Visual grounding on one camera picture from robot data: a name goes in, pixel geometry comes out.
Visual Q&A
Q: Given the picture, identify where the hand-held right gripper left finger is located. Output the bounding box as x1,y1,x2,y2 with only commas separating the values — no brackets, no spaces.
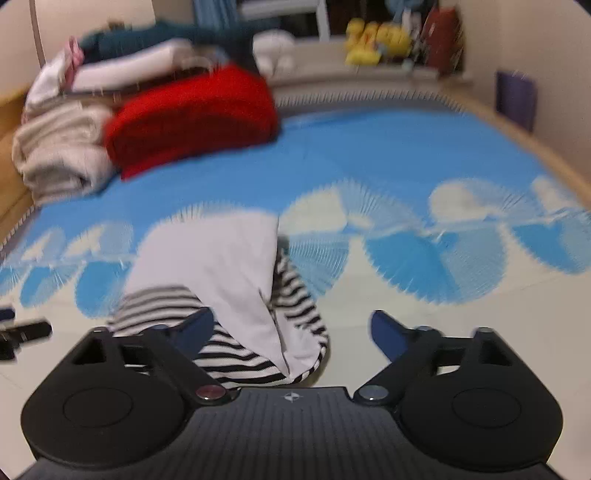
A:
68,307,230,408

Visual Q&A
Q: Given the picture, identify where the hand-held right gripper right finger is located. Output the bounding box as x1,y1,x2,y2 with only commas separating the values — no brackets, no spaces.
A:
353,310,514,408

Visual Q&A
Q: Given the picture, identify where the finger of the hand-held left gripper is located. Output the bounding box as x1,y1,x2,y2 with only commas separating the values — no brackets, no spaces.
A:
0,306,53,361

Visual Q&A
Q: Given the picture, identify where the black white striped small garment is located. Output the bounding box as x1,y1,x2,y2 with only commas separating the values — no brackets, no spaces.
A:
106,213,332,391

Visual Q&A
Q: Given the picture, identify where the blue white printed bedsheet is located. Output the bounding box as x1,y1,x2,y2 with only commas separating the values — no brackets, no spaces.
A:
0,90,591,402

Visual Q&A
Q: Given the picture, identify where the folded beige garment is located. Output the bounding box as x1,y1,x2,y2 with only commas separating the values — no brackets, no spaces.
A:
11,100,117,208

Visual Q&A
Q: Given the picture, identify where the folded red sweater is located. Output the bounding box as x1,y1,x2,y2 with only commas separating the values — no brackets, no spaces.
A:
103,64,283,182

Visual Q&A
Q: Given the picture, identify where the white pink garment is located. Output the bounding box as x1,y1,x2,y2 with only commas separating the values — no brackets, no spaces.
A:
23,38,86,116

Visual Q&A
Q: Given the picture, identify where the purple box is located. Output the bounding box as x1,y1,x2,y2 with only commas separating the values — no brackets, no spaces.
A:
495,69,539,134

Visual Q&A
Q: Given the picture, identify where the folded white garment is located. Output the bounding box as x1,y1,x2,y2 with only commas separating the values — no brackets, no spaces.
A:
69,39,197,92

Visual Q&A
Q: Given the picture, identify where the yellow plush toy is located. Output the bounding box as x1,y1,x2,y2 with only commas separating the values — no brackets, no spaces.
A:
344,17,414,66

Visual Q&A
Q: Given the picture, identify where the teal garment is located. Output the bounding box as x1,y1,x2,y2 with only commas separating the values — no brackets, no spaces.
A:
78,19,262,72

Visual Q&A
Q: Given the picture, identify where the red bag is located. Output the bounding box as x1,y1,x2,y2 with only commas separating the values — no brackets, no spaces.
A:
421,6,464,75

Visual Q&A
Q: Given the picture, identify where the white chair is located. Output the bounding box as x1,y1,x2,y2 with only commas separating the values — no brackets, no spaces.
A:
239,0,331,41

